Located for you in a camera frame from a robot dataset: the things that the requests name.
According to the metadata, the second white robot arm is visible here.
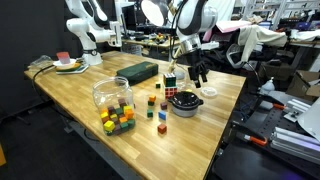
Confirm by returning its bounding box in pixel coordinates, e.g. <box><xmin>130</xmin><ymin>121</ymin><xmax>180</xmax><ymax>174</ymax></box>
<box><xmin>65</xmin><ymin>0</ymin><xmax>122</xmax><ymax>65</ymax></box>

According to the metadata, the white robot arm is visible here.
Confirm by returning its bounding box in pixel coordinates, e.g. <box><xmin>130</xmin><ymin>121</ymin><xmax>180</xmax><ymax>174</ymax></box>
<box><xmin>174</xmin><ymin>0</ymin><xmax>218</xmax><ymax>88</ymax></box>

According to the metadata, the green wooden block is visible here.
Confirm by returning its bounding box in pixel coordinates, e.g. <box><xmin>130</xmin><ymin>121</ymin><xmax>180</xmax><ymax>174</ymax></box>
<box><xmin>147</xmin><ymin>109</ymin><xmax>153</xmax><ymax>117</ymax></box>

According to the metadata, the black lidded grey pot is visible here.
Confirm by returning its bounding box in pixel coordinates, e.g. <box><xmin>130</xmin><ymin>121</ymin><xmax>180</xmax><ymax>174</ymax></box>
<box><xmin>168</xmin><ymin>91</ymin><xmax>203</xmax><ymax>118</ymax></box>

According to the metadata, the black divider screen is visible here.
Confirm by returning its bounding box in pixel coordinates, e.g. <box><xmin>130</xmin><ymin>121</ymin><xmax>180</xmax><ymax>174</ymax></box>
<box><xmin>0</xmin><ymin>0</ymin><xmax>82</xmax><ymax>118</ymax></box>

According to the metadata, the dark rubix cube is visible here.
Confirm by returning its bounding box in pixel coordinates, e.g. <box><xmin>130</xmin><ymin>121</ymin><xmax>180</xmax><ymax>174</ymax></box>
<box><xmin>163</xmin><ymin>73</ymin><xmax>176</xmax><ymax>87</ymax></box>

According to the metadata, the clear plastic jar lid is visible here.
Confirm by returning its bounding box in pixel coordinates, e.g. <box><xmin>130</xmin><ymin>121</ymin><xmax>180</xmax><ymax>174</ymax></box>
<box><xmin>201</xmin><ymin>87</ymin><xmax>217</xmax><ymax>98</ymax></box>

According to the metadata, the purple wooden block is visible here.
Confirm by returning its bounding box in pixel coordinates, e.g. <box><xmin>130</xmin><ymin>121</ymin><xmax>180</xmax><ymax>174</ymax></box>
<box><xmin>160</xmin><ymin>102</ymin><xmax>167</xmax><ymax>110</ymax></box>

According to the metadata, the stack of plates and books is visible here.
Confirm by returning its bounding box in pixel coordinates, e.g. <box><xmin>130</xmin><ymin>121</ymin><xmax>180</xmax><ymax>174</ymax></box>
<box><xmin>53</xmin><ymin>51</ymin><xmax>88</xmax><ymax>74</ymax></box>

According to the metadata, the dark green case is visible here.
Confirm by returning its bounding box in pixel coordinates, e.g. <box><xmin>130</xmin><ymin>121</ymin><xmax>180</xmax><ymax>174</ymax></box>
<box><xmin>117</xmin><ymin>61</ymin><xmax>158</xmax><ymax>86</ymax></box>

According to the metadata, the clear plastic jar of blocks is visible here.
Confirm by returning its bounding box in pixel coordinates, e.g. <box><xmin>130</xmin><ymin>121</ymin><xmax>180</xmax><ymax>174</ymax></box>
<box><xmin>93</xmin><ymin>76</ymin><xmax>136</xmax><ymax>136</ymax></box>

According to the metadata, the red wooden block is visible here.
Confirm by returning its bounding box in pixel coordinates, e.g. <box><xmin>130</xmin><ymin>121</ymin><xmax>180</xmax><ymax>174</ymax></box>
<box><xmin>157</xmin><ymin>124</ymin><xmax>167</xmax><ymax>134</ymax></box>

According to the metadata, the white rubix cube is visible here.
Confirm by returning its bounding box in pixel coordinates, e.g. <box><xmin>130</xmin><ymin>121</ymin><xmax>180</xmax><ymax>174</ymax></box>
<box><xmin>164</xmin><ymin>87</ymin><xmax>178</xmax><ymax>99</ymax></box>

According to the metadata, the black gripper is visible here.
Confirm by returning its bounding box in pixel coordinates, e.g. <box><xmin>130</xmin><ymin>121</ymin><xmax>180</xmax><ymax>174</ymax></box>
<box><xmin>186</xmin><ymin>49</ymin><xmax>207</xmax><ymax>88</ymax></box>

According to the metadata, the orange wooden block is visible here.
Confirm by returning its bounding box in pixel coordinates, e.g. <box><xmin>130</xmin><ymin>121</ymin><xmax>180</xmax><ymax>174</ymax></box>
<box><xmin>149</xmin><ymin>95</ymin><xmax>156</xmax><ymax>102</ymax></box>

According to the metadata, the blue wooden block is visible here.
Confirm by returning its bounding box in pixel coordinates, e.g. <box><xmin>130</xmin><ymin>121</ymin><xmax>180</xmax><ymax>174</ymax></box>
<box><xmin>158</xmin><ymin>111</ymin><xmax>166</xmax><ymax>120</ymax></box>

